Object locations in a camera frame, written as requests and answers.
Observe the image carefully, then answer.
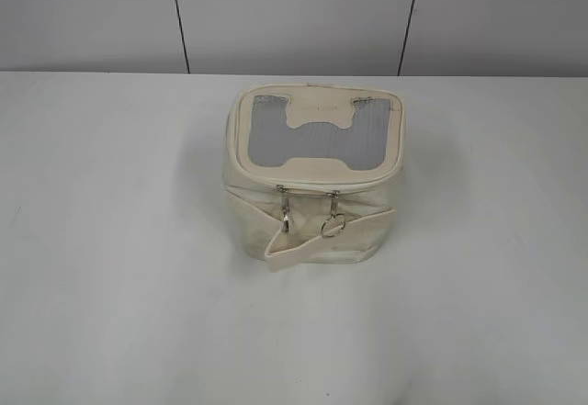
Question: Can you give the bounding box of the silver zipper pull ring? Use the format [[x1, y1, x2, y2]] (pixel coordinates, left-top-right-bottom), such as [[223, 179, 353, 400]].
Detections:
[[275, 185, 293, 231], [321, 189, 346, 239]]

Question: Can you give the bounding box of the cream zippered bag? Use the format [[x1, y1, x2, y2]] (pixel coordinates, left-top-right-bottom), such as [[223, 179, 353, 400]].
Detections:
[[222, 84, 406, 272]]

